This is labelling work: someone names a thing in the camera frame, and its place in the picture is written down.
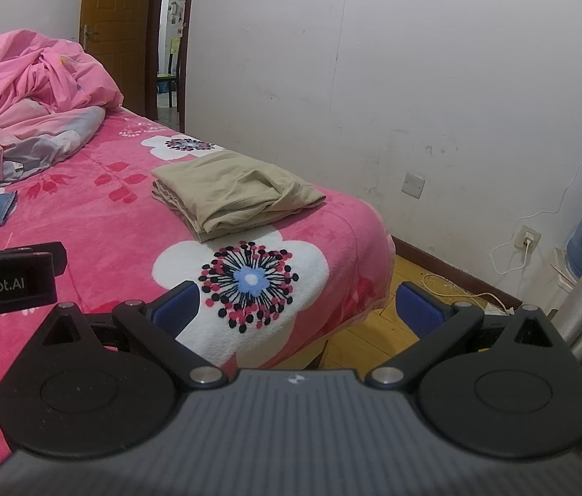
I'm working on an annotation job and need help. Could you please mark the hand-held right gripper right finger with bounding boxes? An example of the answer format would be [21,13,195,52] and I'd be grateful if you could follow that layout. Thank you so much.
[366,281,568,388]

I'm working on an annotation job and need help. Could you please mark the wooden door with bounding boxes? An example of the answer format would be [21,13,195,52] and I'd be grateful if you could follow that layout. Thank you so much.
[79,0,160,117]

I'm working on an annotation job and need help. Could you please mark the pink quilt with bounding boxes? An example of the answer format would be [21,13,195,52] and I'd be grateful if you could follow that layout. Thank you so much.
[0,29,125,202]

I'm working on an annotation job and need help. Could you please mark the white water dispenser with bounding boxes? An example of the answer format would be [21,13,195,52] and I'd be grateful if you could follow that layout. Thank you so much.
[550,247,581,293]

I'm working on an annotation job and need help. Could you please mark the white wall socket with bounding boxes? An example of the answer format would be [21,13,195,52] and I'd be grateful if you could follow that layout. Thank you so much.
[513,226,542,251]

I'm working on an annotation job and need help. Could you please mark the beige pants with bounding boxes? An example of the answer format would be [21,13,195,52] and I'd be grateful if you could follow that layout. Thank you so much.
[150,150,327,243]

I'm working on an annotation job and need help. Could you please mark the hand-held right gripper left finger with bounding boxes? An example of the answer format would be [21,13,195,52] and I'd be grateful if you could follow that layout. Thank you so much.
[43,280,230,388]

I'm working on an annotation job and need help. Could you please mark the dark wooden chair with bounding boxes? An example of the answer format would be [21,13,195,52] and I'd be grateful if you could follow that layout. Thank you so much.
[155,36,184,110]

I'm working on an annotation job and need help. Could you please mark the white cable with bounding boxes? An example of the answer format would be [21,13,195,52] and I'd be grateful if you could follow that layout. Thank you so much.
[491,152,582,276]

